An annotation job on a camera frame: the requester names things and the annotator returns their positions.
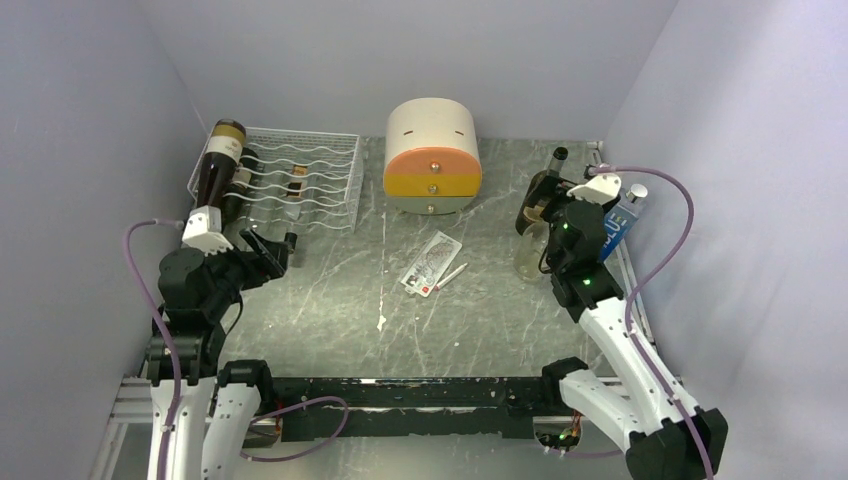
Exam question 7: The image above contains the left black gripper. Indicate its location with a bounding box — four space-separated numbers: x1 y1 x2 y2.
196 225 291 317

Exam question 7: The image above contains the clear bottle cream label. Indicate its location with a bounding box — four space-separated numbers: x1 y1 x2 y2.
513 206 549 282

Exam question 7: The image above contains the blue clear square bottle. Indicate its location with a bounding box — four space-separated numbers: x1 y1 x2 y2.
599 183 649 262

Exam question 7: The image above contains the dark green wine bottle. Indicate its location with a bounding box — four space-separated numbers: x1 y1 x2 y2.
515 146 569 235

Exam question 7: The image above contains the dark red wine bottle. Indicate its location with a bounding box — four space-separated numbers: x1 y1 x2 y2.
194 119 246 208

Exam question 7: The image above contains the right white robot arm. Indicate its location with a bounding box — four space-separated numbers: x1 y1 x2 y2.
539 166 728 479

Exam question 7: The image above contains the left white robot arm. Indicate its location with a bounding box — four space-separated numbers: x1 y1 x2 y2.
147 229 298 479

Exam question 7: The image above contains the dark green lower-rack bottle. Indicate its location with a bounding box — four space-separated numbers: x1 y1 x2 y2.
221 147 263 226

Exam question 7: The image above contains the clear bottle black-gold label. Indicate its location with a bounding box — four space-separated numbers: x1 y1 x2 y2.
283 165 309 225

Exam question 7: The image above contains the white pink-tipped marker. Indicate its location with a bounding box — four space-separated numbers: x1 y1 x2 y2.
433 263 468 291

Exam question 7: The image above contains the ruler set plastic package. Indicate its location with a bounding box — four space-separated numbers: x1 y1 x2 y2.
399 231 462 298

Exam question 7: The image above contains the cream drawer cabinet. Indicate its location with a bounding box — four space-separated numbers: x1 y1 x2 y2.
383 97 483 215

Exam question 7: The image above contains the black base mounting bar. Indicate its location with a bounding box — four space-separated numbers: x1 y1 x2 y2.
245 377 576 448

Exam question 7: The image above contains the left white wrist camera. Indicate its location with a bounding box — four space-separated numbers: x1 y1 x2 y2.
181 205 234 256

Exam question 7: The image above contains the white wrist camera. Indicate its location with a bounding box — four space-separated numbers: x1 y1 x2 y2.
566 173 622 205
181 205 234 256

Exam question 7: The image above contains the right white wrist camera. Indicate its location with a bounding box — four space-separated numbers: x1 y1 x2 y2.
566 173 622 205

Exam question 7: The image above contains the white wire wine rack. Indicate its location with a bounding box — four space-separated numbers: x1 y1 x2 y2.
187 125 364 236

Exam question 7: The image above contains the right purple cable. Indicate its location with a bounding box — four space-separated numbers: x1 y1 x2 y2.
586 165 717 480

